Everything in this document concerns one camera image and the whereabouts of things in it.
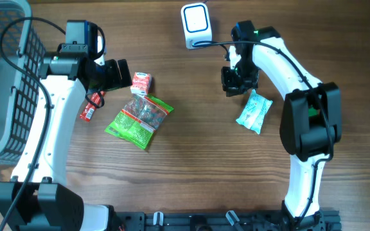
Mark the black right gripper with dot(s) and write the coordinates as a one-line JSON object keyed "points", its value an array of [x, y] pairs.
{"points": [[233, 88]]}

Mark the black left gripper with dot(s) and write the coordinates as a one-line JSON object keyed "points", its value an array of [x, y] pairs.
{"points": [[115, 82]]}

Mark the red tissue pack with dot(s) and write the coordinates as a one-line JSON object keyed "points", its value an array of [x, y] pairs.
{"points": [[141, 83]]}

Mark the mint green wipes pack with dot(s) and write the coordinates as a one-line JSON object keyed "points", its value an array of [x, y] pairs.
{"points": [[256, 108]]}

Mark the red snack bar wrapper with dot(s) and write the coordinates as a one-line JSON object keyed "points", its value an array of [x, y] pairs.
{"points": [[94, 102]]}

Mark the green candy bag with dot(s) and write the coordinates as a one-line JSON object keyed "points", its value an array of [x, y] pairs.
{"points": [[139, 119]]}

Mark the green lid jar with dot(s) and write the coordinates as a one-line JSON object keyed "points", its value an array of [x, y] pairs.
{"points": [[313, 112]]}

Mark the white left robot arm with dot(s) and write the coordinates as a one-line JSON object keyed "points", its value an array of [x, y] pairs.
{"points": [[36, 196]]}

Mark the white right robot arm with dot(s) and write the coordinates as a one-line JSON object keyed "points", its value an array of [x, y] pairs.
{"points": [[311, 121]]}

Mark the white barcode scanner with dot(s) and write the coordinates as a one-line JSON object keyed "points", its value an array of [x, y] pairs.
{"points": [[196, 23]]}

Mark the grey mesh shopping basket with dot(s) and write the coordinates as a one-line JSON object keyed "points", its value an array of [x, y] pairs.
{"points": [[18, 93]]}

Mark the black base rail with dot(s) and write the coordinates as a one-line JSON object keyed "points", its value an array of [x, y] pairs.
{"points": [[266, 220]]}

